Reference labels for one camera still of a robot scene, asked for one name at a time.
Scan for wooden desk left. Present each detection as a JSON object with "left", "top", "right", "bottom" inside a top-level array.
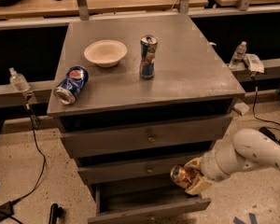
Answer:
[{"left": 0, "top": 0, "right": 209, "bottom": 21}]

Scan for black power adapter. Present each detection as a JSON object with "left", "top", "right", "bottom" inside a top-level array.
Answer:
[{"left": 259, "top": 127, "right": 276, "bottom": 141}]

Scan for crushed orange soda can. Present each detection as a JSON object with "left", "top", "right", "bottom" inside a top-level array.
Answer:
[{"left": 170, "top": 165, "right": 197, "bottom": 189}]

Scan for black cable right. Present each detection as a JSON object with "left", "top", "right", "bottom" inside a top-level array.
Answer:
[{"left": 251, "top": 75, "right": 280, "bottom": 147}]

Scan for clear plastic water bottle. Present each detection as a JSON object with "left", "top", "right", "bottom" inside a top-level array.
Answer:
[{"left": 229, "top": 41, "right": 246, "bottom": 69}]

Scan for white paper bowl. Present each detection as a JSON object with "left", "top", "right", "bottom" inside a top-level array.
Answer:
[{"left": 84, "top": 40, "right": 127, "bottom": 68}]

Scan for white paper packet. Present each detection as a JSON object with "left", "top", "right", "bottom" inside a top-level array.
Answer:
[{"left": 244, "top": 53, "right": 264, "bottom": 73}]

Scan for small white floor block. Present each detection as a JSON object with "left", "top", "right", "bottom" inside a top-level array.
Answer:
[{"left": 233, "top": 103, "right": 249, "bottom": 116}]

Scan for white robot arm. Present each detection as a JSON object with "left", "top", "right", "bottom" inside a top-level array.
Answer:
[{"left": 185, "top": 128, "right": 280, "bottom": 195}]

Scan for grey top drawer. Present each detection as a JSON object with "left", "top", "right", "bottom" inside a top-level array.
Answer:
[{"left": 61, "top": 115, "right": 232, "bottom": 158}]

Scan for tall blue energy can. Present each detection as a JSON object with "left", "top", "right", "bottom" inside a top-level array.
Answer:
[{"left": 140, "top": 35, "right": 158, "bottom": 79}]

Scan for black cylinder on floor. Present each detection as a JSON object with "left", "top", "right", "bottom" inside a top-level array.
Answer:
[{"left": 49, "top": 203, "right": 64, "bottom": 224}]

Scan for blue Pepsi can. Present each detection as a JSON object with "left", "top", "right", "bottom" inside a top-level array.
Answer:
[{"left": 53, "top": 65, "right": 89, "bottom": 105}]

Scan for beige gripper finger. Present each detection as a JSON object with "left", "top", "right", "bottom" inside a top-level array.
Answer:
[
  {"left": 185, "top": 175, "right": 212, "bottom": 195},
  {"left": 184, "top": 157, "right": 202, "bottom": 172}
]

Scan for grey open bottom drawer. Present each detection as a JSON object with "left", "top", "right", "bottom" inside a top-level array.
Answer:
[{"left": 88, "top": 174, "right": 211, "bottom": 224}]

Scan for blue tape strips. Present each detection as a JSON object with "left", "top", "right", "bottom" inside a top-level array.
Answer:
[{"left": 232, "top": 213, "right": 259, "bottom": 224}]

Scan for black floor cable left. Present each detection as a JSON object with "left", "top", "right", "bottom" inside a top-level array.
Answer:
[{"left": 0, "top": 103, "right": 47, "bottom": 224}]

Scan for clear sanitizer pump bottle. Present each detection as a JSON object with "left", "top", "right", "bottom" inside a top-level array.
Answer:
[{"left": 9, "top": 67, "right": 30, "bottom": 92}]

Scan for grey middle drawer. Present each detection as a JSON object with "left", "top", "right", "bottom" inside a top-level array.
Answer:
[{"left": 77, "top": 149, "right": 215, "bottom": 186}]

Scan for grey wooden drawer cabinet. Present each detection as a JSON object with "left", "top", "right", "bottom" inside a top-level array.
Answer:
[{"left": 46, "top": 13, "right": 246, "bottom": 224}]

